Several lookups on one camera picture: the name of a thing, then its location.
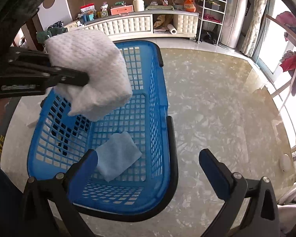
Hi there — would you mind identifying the light blue cloth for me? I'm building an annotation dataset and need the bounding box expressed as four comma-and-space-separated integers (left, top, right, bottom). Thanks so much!
95, 131, 143, 182

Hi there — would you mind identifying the white plastic jug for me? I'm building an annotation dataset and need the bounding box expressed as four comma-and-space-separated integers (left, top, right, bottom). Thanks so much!
132, 0, 145, 12

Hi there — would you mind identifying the silver standing air conditioner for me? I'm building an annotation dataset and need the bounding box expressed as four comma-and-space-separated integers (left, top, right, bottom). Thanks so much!
218, 0, 249, 48

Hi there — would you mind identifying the blue plastic basket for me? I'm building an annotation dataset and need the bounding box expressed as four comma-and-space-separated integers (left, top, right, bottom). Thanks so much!
27, 40, 179, 223

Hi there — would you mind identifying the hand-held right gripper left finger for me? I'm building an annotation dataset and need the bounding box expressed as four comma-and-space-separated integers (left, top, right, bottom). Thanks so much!
20, 149, 99, 237

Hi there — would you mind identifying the orange bag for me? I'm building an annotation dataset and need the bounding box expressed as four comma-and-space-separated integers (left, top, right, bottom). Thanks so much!
184, 0, 196, 12

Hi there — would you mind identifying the red and white box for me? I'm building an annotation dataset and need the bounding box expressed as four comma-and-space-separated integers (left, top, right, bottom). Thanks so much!
80, 3, 96, 14

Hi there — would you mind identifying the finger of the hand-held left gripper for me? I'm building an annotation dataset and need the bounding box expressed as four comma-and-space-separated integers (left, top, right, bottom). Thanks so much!
0, 61, 89, 97
7, 47, 51, 64

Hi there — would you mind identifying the white wire rack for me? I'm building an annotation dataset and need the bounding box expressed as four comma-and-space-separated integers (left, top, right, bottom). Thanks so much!
194, 0, 228, 44

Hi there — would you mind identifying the clothes drying rack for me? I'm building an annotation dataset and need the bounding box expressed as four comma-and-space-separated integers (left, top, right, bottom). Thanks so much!
264, 11, 296, 171

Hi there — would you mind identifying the patterned curtain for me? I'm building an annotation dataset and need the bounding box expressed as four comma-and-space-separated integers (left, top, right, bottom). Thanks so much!
240, 0, 269, 57

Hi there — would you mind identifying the black bag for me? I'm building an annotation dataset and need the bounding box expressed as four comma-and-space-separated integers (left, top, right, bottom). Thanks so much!
202, 31, 217, 43

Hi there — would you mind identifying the pink box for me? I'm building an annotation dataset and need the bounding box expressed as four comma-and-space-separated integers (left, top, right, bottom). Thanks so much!
110, 5, 134, 16

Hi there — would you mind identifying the black cloth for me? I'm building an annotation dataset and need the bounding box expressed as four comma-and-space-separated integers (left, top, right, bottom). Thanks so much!
48, 104, 75, 155

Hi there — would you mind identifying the white textured towel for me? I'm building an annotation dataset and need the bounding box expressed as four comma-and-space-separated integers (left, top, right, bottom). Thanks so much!
45, 30, 133, 122

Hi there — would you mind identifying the green bag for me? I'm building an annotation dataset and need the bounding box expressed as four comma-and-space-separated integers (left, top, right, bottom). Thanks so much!
36, 21, 69, 43

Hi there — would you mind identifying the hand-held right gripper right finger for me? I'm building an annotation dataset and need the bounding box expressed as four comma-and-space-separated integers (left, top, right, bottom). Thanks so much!
199, 149, 281, 237

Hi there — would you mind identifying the white cloth pile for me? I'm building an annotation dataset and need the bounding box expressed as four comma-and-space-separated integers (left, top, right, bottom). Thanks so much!
277, 178, 296, 237

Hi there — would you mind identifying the white tufted TV cabinet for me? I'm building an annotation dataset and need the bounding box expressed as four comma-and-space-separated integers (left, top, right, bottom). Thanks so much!
64, 10, 200, 40

